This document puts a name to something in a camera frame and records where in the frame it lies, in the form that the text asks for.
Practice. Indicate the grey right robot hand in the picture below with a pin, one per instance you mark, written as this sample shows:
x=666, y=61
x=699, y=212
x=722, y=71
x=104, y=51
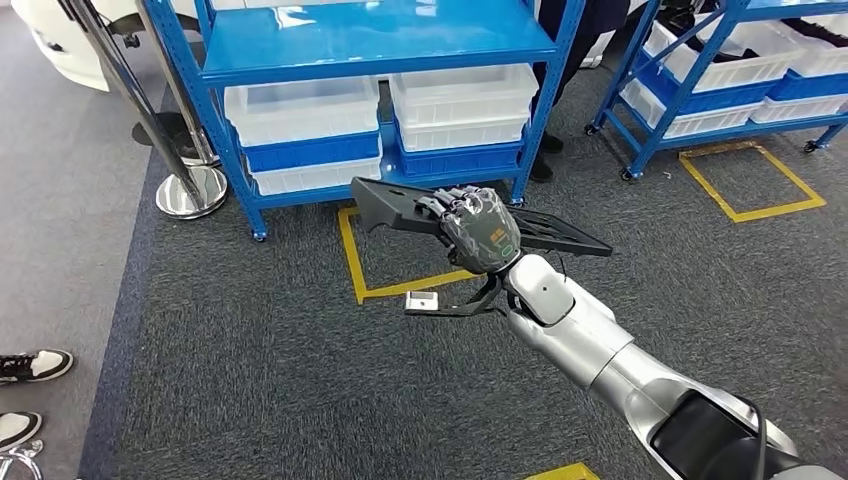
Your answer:
x=480, y=232

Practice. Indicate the black plastic frame part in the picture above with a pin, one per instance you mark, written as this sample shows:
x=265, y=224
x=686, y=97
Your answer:
x=391, y=205

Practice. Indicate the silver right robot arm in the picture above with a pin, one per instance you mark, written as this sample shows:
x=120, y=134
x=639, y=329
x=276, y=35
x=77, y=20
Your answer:
x=596, y=338

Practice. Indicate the blue metal shelf rack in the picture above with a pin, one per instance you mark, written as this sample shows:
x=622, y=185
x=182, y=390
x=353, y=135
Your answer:
x=692, y=73
x=364, y=33

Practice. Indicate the white plastic bin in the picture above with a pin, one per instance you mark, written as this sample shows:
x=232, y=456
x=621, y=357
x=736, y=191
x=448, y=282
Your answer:
x=464, y=93
x=795, y=109
x=702, y=122
x=298, y=112
x=729, y=73
x=821, y=63
x=311, y=177
x=464, y=136

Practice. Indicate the yellow floor tape square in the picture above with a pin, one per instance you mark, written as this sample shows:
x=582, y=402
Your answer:
x=351, y=258
x=706, y=185

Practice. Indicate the person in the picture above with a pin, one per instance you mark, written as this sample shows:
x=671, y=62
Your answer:
x=606, y=16

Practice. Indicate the spare black plastic parts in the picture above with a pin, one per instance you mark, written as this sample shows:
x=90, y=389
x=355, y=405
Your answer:
x=702, y=36

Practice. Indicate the white car with red stripe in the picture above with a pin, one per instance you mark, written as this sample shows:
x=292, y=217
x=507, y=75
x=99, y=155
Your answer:
x=66, y=53

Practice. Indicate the person's foot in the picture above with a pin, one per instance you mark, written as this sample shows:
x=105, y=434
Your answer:
x=40, y=364
x=16, y=427

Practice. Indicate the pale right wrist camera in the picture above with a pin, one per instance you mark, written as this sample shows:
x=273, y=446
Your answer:
x=422, y=301

